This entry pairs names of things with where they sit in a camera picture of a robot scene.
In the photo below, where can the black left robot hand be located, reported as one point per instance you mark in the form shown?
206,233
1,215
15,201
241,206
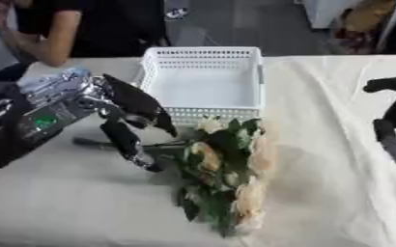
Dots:
132,100

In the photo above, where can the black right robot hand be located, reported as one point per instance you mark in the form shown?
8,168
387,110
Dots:
392,122

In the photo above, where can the white perforated plastic basket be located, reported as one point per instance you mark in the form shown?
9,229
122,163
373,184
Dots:
202,84

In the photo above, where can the person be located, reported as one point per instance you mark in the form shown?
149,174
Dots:
88,27

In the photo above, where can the black and white shoe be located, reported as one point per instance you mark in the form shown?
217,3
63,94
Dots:
177,13

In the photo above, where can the yellow and red bag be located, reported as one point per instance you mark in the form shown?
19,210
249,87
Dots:
362,24

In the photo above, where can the artificial flower bouquet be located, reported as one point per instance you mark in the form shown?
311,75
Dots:
229,167

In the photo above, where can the white cabinet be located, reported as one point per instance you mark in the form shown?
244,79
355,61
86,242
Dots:
326,11

